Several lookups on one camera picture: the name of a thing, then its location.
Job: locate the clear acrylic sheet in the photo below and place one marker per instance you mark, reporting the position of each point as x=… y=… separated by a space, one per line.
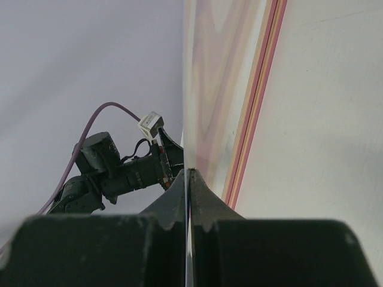
x=220 y=41

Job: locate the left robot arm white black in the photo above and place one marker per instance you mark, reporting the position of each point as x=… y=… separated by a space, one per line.
x=104 y=174

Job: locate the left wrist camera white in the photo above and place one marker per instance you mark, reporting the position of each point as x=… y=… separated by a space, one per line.
x=150 y=124

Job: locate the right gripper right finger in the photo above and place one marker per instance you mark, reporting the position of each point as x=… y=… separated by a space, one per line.
x=229 y=250

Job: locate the pink picture frame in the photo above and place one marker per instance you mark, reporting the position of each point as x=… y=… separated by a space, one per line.
x=255 y=91

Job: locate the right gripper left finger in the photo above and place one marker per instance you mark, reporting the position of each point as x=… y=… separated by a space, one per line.
x=146 y=249

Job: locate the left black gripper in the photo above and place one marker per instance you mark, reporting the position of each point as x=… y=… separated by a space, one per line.
x=152 y=169

